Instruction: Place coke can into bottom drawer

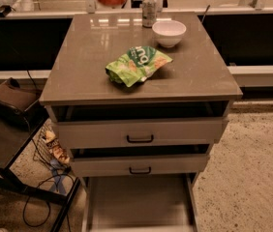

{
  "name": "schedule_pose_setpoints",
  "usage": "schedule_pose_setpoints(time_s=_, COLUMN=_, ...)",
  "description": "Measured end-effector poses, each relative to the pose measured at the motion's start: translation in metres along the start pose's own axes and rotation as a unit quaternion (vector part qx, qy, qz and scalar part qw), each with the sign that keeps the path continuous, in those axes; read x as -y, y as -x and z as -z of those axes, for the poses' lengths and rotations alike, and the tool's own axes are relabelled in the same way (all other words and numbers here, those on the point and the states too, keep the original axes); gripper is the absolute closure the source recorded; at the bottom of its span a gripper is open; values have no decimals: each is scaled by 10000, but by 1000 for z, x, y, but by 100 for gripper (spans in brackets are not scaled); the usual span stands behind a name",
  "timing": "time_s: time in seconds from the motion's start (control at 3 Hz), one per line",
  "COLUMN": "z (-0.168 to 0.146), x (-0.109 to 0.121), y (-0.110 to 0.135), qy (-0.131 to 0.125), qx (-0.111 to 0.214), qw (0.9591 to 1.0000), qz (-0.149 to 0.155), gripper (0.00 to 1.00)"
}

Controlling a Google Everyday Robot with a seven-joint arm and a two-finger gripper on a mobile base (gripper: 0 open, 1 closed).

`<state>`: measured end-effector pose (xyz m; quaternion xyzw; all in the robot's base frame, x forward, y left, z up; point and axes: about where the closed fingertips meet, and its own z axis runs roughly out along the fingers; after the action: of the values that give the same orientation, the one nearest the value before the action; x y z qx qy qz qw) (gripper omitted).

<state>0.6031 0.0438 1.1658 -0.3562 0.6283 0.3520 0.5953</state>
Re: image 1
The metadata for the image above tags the top drawer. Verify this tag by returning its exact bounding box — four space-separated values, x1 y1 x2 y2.
53 117 228 149

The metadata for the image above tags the snack bag in basket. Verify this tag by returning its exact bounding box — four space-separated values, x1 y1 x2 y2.
45 130 70 164

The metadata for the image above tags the silver green soda can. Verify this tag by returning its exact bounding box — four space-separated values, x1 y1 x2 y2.
141 0 157 28

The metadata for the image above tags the black side table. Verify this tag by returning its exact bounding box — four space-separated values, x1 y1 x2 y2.
0 115 80 232

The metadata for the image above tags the grey drawer cabinet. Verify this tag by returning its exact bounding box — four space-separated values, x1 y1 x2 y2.
41 12 241 232

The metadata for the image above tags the middle drawer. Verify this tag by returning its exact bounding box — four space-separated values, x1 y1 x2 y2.
71 154 209 177

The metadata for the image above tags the open bottom drawer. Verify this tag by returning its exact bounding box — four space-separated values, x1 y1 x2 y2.
81 174 199 232

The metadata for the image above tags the wire basket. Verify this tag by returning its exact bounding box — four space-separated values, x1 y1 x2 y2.
33 121 70 169

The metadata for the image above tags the black device on ledge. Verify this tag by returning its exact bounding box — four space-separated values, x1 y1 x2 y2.
0 5 12 17

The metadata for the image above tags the black floor cable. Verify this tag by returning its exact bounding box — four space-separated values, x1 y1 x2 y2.
21 172 76 232

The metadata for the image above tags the white bowl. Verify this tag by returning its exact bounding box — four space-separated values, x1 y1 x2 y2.
152 20 187 47

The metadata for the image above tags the green chip bag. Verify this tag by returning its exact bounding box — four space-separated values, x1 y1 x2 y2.
106 46 172 87

